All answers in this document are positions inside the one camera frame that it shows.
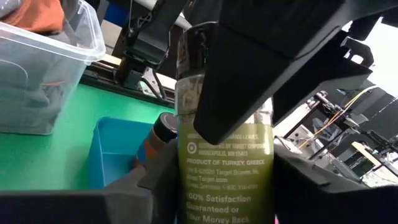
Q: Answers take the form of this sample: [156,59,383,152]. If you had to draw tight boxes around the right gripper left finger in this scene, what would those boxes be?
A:
[105,139,181,224]

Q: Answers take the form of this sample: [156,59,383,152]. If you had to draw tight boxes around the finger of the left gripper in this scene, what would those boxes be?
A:
[272,28,374,126]
[192,24,294,146]

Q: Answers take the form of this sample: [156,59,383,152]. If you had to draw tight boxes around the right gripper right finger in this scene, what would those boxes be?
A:
[272,144,398,224]

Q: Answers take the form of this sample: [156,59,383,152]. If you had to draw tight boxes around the grey cylindrical weights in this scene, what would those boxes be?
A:
[134,111,179,169]

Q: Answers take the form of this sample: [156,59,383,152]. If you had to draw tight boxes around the round black-capped spice jar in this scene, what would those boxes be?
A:
[174,21,276,224]

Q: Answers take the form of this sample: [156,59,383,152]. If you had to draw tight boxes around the blue plastic bin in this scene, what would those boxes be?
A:
[88,116,156,190]

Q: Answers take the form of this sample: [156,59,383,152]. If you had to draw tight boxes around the cluttered metal equipment rack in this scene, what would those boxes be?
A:
[275,79,398,189]

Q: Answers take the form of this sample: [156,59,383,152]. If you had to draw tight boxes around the clear plastic storage container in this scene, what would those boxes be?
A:
[0,0,107,136]

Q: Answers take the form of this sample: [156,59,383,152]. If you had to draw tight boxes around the orange cloth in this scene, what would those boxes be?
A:
[0,0,65,35]

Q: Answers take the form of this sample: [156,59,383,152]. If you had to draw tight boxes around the black metal table frame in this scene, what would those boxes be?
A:
[79,52,177,110]

